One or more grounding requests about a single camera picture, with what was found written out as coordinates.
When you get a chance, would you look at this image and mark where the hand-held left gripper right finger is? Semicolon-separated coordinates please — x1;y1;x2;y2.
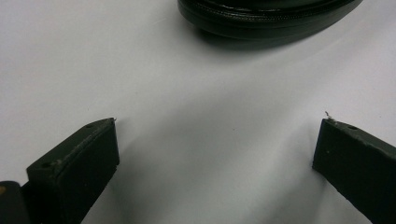
312;119;396;224

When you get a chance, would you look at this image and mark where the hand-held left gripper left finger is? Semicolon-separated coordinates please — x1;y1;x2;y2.
21;117;120;224

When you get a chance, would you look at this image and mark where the black round dish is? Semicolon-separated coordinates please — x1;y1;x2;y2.
177;0;364;42

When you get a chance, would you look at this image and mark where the white mat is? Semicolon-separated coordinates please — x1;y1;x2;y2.
0;0;396;224

